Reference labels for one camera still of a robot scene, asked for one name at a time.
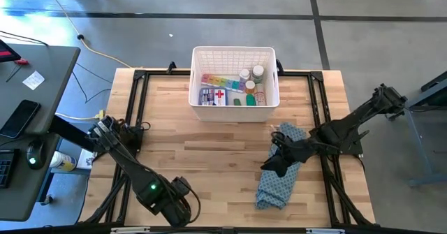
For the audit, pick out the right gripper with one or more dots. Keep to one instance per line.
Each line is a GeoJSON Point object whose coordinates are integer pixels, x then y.
{"type": "Point", "coordinates": [297, 148]}

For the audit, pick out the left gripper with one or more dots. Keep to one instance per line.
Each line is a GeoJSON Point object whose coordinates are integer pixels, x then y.
{"type": "Point", "coordinates": [176, 211]}

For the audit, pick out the green smooth wrap roll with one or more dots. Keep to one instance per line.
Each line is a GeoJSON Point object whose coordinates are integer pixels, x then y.
{"type": "Point", "coordinates": [237, 102]}

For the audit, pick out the blue first aid kit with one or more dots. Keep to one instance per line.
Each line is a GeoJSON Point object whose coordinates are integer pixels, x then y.
{"type": "Point", "coordinates": [213, 97]}

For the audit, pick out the white pill bottle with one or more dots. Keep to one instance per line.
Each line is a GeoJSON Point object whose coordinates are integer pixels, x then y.
{"type": "Point", "coordinates": [244, 74]}

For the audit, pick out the rainbow weekly pill organizer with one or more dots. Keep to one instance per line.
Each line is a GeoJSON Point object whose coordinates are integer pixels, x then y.
{"type": "Point", "coordinates": [223, 82]}

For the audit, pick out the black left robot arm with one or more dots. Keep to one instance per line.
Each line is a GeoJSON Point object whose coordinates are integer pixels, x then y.
{"type": "Point", "coordinates": [132, 171]}

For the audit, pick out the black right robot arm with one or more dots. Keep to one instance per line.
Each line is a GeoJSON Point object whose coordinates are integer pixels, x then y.
{"type": "Point", "coordinates": [363, 113]}

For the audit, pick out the white perforated plastic basket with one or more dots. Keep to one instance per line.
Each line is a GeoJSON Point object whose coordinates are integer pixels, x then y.
{"type": "Point", "coordinates": [230, 115]}

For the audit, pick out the blue patterned cloth gown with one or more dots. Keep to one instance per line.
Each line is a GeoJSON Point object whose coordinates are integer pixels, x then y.
{"type": "Point", "coordinates": [276, 192]}

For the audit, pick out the white printed box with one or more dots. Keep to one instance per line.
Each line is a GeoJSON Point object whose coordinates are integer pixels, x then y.
{"type": "Point", "coordinates": [85, 159]}

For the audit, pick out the white yellow cup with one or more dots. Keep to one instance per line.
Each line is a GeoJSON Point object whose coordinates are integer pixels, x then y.
{"type": "Point", "coordinates": [63, 161]}

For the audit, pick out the black desk leg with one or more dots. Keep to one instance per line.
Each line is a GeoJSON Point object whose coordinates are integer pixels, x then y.
{"type": "Point", "coordinates": [70, 132]}

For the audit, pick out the blue grey metal cart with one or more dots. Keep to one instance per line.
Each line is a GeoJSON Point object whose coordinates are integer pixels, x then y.
{"type": "Point", "coordinates": [415, 122]}

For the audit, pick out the black computer mouse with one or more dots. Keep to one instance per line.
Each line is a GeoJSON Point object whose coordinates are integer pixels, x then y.
{"type": "Point", "coordinates": [35, 155]}

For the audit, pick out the black keyboard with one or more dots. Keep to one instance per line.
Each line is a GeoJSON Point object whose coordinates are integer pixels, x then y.
{"type": "Point", "coordinates": [7, 167]}

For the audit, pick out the grey desk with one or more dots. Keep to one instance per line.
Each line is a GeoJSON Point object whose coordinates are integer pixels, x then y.
{"type": "Point", "coordinates": [52, 87]}

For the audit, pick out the black smartphone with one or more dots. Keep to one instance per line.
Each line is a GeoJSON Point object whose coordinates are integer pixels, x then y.
{"type": "Point", "coordinates": [19, 118]}

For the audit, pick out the white paper note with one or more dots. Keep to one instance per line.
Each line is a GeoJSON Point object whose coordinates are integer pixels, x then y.
{"type": "Point", "coordinates": [33, 80]}

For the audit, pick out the black floor puck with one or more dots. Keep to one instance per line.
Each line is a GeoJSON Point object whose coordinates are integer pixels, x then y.
{"type": "Point", "coordinates": [80, 37]}

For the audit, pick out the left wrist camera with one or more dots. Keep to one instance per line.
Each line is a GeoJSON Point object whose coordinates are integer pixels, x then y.
{"type": "Point", "coordinates": [181, 186]}

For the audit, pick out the silver bracket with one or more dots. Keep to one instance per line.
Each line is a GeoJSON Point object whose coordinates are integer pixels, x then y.
{"type": "Point", "coordinates": [324, 231]}
{"type": "Point", "coordinates": [129, 230]}

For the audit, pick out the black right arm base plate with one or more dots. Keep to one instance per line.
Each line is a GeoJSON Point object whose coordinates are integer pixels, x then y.
{"type": "Point", "coordinates": [352, 148]}

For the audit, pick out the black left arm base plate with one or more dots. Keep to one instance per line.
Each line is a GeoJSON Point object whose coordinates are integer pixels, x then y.
{"type": "Point", "coordinates": [134, 139]}

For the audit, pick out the black frame clamp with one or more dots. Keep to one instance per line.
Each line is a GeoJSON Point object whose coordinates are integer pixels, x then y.
{"type": "Point", "coordinates": [280, 66]}
{"type": "Point", "coordinates": [171, 67]}

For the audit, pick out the black aluminium table frame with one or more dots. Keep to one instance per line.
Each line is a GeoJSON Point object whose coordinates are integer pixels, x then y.
{"type": "Point", "coordinates": [179, 72]}

